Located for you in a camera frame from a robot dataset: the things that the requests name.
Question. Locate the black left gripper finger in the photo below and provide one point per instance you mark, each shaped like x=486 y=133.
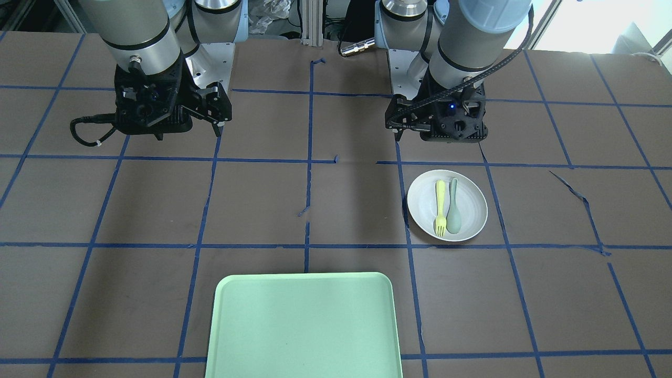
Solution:
x=398 y=135

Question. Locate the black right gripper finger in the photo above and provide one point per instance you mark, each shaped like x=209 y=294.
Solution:
x=218 y=129

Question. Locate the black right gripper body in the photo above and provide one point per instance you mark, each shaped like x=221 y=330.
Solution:
x=209 y=103

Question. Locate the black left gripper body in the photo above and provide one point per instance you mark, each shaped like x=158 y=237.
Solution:
x=403 y=114

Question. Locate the white round plate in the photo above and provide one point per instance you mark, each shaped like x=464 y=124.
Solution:
x=471 y=202

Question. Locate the yellow plastic fork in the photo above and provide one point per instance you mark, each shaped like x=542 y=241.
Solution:
x=440 y=222

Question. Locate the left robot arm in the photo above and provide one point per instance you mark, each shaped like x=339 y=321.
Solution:
x=458 y=45

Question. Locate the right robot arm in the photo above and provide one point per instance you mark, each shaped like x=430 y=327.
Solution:
x=153 y=34

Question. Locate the silver metal cylinder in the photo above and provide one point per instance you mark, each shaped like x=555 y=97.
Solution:
x=355 y=48

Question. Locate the grey-green plastic spoon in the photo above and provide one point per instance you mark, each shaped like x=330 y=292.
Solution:
x=453 y=217

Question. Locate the light green tray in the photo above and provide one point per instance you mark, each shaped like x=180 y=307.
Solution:
x=335 y=324

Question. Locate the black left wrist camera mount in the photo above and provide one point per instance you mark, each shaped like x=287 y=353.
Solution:
x=457 y=118

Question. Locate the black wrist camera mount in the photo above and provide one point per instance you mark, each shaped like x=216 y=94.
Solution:
x=151 y=104
x=457 y=118

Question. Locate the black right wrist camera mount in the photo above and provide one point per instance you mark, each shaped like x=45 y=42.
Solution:
x=151 y=104

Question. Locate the aluminium frame post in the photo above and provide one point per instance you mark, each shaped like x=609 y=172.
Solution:
x=312 y=15

